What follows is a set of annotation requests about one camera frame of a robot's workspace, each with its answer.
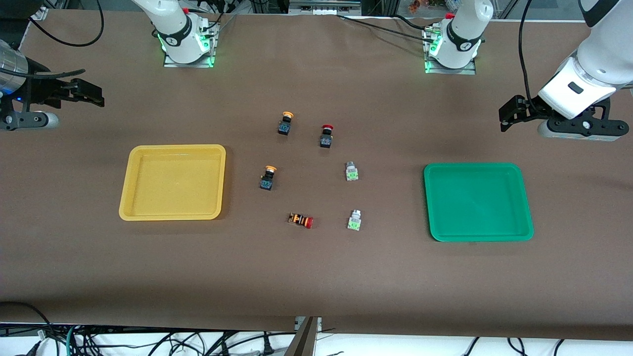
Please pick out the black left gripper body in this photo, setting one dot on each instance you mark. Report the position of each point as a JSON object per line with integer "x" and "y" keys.
{"x": 530, "y": 108}

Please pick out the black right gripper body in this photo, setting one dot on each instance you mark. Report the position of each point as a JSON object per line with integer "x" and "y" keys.
{"x": 38, "y": 88}

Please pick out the green push button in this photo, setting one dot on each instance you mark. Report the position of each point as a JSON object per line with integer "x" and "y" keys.
{"x": 351, "y": 172}
{"x": 354, "y": 222}

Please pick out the yellow push button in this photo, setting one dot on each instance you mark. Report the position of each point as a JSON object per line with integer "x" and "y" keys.
{"x": 285, "y": 126}
{"x": 267, "y": 180}

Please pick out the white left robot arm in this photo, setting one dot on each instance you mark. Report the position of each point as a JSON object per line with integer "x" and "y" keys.
{"x": 593, "y": 74}

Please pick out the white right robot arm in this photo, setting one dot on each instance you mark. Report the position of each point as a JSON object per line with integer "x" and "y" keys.
{"x": 173, "y": 29}

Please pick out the green plastic tray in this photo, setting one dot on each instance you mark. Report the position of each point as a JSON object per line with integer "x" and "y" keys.
{"x": 477, "y": 202}

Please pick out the yellow plastic tray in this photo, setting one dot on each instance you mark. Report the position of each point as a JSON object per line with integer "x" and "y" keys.
{"x": 173, "y": 183}

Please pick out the red button standing upright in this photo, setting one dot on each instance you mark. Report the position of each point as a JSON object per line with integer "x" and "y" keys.
{"x": 326, "y": 138}

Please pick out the red button with orange body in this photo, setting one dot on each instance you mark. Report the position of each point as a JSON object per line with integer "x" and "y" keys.
{"x": 301, "y": 220}

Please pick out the black power plug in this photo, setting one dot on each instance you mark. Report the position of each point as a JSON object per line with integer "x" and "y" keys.
{"x": 267, "y": 347}

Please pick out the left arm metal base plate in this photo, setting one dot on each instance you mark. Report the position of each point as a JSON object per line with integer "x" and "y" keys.
{"x": 450, "y": 71}

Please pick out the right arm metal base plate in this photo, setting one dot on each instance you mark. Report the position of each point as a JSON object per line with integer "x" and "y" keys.
{"x": 188, "y": 65}

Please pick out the metal table bracket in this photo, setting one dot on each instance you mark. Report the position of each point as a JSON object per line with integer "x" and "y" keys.
{"x": 306, "y": 341}

